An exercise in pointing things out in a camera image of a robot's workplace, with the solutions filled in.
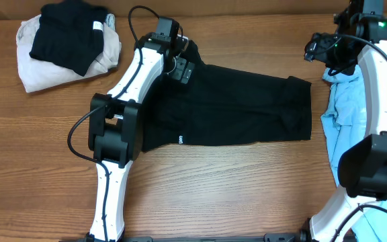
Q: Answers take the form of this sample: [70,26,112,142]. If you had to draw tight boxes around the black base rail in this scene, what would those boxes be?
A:
[58,231,310,242]

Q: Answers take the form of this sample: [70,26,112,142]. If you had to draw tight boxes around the light blue t-shirt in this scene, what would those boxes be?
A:
[321,66,387,242]

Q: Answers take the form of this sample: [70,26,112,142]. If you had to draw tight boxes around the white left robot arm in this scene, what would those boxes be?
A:
[86,17,194,241]

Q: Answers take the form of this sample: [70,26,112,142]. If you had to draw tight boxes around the folded black garment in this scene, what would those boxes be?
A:
[30,0,108,76]

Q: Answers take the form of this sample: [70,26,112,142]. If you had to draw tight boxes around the black t-shirt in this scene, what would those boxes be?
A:
[142,41,312,152]

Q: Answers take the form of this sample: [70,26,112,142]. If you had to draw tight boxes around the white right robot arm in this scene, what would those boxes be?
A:
[286,0,387,241]

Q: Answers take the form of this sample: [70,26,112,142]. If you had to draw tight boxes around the folded beige garment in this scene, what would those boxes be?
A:
[16,13,122,93]

